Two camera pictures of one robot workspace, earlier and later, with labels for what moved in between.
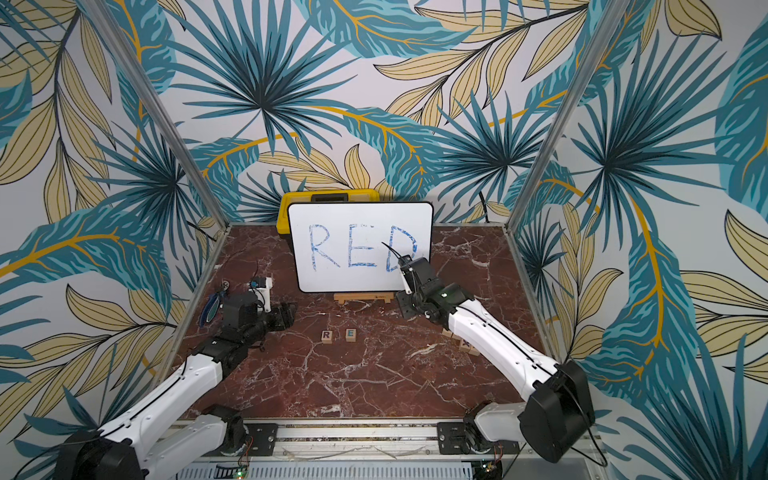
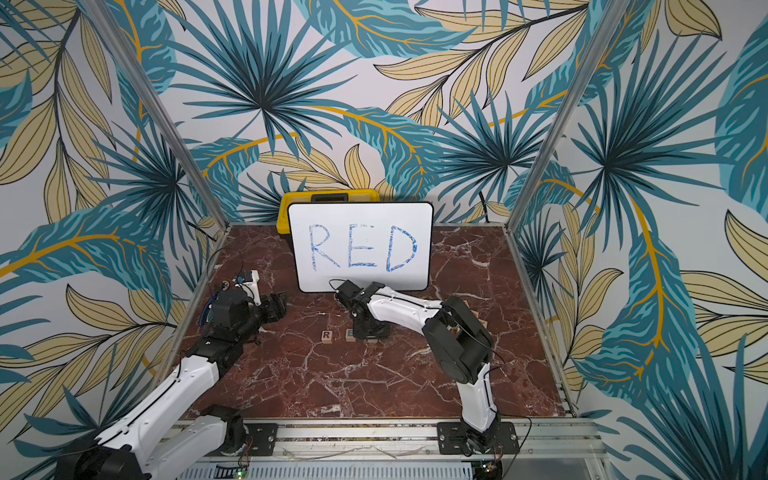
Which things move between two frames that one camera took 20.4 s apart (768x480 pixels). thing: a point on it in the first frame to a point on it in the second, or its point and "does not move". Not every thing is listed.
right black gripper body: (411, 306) to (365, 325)
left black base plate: (262, 438) does not move
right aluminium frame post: (610, 19) does not move
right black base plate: (451, 440) does not move
